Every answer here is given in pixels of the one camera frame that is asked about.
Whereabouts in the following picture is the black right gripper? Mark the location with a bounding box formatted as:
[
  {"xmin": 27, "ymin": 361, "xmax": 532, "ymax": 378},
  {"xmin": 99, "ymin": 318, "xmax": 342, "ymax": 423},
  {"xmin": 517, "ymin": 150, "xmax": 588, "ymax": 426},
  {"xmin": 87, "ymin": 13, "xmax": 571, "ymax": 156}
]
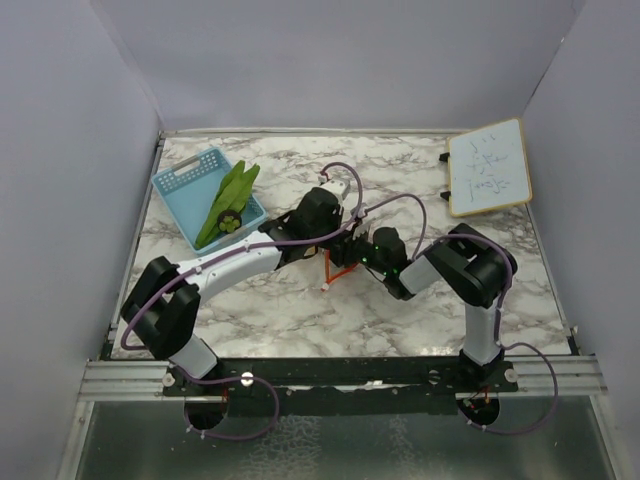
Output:
[{"xmin": 326, "ymin": 223, "xmax": 389, "ymax": 276}]

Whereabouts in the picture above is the clear zip bag orange seal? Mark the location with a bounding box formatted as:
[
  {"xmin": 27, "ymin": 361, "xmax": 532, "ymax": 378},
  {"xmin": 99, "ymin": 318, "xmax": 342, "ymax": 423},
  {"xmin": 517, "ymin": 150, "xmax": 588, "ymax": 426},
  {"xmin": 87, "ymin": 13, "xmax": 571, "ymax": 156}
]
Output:
[{"xmin": 321, "ymin": 250, "xmax": 358, "ymax": 292}]

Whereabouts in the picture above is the green fake lettuce leaf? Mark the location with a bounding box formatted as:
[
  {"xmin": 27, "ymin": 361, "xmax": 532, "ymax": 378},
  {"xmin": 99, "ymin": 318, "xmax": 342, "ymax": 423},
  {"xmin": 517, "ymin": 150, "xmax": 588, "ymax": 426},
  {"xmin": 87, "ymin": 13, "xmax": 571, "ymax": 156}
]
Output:
[{"xmin": 195, "ymin": 161, "xmax": 260, "ymax": 249}]

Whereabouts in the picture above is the dark round fake food slice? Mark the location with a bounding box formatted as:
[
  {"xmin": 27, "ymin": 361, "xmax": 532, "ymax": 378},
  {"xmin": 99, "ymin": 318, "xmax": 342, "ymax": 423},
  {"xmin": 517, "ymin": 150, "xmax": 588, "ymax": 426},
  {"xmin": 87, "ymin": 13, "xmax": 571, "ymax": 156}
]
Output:
[{"xmin": 217, "ymin": 210, "xmax": 242, "ymax": 234}]

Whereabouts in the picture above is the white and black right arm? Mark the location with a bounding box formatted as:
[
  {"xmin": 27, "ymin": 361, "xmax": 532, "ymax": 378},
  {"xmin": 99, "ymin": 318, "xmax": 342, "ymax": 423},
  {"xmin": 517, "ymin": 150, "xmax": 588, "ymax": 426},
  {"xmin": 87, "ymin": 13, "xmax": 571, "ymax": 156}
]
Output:
[{"xmin": 327, "ymin": 223, "xmax": 518, "ymax": 391}]

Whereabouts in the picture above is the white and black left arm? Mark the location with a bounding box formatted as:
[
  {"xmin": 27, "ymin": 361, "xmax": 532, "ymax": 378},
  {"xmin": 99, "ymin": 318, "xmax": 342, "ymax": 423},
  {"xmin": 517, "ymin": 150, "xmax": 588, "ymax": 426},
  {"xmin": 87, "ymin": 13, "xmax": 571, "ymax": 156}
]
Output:
[{"xmin": 120, "ymin": 180, "xmax": 349, "ymax": 395}]

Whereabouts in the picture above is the light blue plastic basket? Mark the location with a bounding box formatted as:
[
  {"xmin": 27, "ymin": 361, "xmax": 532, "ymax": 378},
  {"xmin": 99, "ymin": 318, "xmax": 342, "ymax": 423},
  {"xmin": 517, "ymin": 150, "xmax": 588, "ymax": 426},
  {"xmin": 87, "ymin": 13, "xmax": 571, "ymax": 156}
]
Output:
[{"xmin": 151, "ymin": 148, "xmax": 267, "ymax": 256}]

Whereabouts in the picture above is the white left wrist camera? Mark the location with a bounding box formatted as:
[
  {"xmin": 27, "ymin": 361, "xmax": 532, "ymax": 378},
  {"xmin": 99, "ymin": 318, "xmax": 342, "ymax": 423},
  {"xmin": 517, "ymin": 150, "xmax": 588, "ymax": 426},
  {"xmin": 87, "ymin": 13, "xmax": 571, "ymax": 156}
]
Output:
[{"xmin": 320, "ymin": 178, "xmax": 351, "ymax": 205}]

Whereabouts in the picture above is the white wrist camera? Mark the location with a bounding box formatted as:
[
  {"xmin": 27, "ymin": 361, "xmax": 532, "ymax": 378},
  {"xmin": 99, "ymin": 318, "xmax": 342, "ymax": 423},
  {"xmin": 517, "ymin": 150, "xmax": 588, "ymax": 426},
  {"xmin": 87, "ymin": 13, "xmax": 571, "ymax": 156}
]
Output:
[
  {"xmin": 350, "ymin": 208, "xmax": 372, "ymax": 240},
  {"xmin": 320, "ymin": 178, "xmax": 351, "ymax": 205}
]

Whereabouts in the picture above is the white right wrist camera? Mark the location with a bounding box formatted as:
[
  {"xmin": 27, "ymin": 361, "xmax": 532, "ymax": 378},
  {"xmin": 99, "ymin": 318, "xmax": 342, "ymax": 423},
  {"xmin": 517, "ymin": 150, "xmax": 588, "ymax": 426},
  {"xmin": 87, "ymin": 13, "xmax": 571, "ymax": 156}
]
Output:
[{"xmin": 350, "ymin": 208, "xmax": 372, "ymax": 240}]

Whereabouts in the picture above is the small whiteboard wooden frame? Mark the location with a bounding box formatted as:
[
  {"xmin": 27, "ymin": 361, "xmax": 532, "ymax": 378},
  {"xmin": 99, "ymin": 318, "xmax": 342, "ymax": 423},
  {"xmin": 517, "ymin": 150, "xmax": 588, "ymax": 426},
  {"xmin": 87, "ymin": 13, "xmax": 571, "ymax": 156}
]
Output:
[{"xmin": 447, "ymin": 117, "xmax": 533, "ymax": 217}]

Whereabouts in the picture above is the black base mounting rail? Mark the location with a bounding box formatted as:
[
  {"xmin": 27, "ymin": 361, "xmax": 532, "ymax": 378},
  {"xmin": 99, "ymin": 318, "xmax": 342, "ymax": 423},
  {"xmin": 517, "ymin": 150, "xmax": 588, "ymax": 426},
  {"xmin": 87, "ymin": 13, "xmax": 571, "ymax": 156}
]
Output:
[{"xmin": 163, "ymin": 356, "xmax": 518, "ymax": 418}]

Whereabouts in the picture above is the aluminium table frame rail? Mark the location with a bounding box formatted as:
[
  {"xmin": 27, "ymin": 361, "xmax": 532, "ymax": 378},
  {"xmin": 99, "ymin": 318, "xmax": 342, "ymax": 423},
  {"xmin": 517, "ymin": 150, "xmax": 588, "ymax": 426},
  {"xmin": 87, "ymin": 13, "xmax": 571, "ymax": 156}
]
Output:
[{"xmin": 78, "ymin": 360, "xmax": 169, "ymax": 402}]

